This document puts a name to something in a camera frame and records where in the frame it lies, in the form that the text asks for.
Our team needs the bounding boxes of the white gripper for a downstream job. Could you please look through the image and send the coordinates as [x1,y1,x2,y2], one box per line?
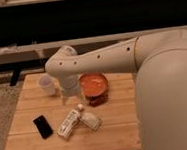
[57,74,86,106]

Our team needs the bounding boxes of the black eraser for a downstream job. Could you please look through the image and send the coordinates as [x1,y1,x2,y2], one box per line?
[33,115,53,139]

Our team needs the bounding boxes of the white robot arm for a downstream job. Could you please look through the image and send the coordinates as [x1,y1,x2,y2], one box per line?
[45,29,187,150]

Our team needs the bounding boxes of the white ceramic cup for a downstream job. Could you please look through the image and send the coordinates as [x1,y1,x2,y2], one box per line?
[37,74,56,96]

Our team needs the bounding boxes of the orange bowl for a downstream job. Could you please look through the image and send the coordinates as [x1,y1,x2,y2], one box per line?
[79,73,109,107]

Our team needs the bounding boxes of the wooden table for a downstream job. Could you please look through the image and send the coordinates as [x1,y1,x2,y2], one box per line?
[4,73,141,150]

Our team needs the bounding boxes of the grey metal rail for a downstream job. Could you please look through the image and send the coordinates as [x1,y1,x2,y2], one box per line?
[0,25,187,64]

